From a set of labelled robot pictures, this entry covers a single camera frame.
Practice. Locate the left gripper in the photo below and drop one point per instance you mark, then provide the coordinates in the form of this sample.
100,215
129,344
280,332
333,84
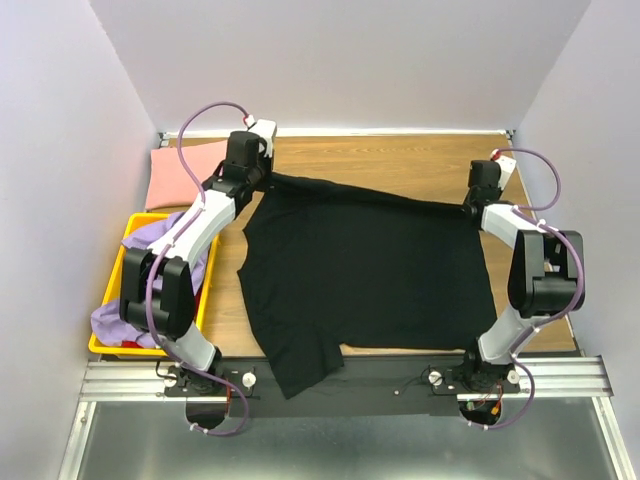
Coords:
267,162

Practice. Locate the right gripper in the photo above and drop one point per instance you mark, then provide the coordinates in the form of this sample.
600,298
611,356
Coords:
499,187

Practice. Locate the black t-shirt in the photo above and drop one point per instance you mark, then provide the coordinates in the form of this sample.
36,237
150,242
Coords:
330,265

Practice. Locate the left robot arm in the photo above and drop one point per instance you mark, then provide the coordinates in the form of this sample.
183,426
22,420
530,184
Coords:
156,292

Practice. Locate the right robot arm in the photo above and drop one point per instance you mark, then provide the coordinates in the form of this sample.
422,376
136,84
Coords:
546,278

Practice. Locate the pink folded t-shirt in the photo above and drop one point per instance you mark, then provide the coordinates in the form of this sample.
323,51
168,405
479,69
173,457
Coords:
170,185

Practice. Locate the lavender t-shirt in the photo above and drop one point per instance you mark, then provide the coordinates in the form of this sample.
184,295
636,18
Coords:
107,321

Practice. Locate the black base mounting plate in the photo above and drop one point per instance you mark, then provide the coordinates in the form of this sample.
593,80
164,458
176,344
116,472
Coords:
363,386

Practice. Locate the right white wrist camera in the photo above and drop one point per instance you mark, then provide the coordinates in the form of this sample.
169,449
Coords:
507,166

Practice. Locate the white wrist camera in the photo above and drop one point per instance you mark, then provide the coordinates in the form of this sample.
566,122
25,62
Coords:
507,166
266,130

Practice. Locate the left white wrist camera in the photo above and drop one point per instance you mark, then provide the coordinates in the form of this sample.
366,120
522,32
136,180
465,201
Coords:
266,130

